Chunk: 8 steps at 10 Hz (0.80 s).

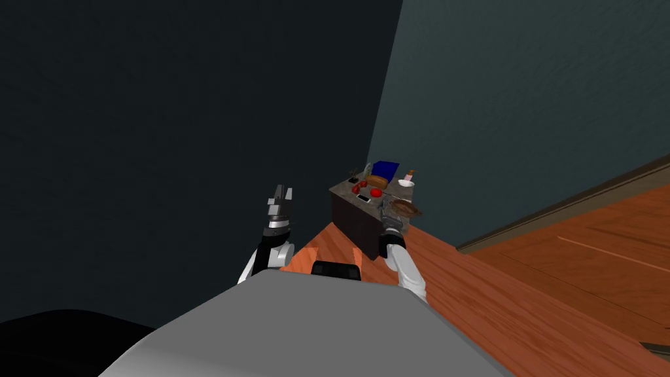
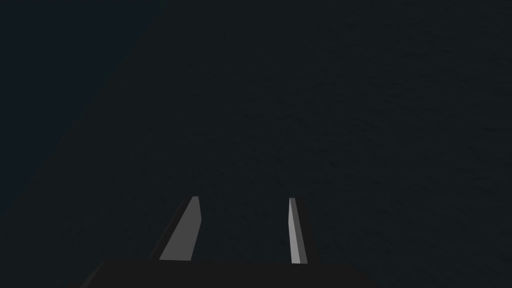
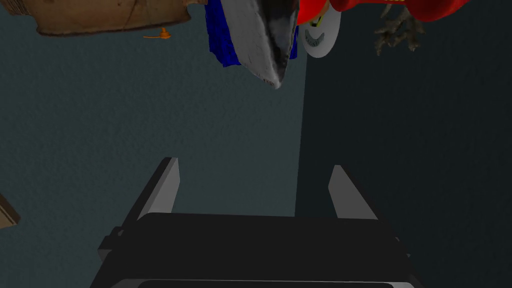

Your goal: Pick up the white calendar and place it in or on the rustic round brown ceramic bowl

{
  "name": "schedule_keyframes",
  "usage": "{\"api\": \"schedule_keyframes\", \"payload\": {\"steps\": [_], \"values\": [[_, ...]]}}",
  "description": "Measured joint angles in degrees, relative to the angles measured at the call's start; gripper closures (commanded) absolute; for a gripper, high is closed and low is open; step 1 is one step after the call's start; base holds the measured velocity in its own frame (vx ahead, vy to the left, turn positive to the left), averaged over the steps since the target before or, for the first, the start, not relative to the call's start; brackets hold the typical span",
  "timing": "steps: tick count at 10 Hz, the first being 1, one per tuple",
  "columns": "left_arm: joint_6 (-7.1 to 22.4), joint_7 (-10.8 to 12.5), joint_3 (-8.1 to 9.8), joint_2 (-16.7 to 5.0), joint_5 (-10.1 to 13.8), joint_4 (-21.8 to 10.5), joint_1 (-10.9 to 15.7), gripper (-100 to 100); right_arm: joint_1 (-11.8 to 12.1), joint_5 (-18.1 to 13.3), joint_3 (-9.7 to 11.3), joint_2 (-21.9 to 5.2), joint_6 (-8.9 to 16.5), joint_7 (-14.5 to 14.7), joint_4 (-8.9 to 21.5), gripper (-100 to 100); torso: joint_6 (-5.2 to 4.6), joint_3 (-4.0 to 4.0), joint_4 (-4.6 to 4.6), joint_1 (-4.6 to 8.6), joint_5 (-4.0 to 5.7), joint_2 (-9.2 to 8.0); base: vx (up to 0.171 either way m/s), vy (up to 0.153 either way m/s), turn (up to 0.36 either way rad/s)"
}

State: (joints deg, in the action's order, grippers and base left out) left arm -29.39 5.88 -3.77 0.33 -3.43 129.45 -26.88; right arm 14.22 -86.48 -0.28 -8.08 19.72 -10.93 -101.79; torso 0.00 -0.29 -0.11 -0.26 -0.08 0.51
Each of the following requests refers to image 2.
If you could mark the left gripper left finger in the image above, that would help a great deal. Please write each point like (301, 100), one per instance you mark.
(182, 236)

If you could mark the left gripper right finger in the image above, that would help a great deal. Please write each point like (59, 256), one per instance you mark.
(299, 236)

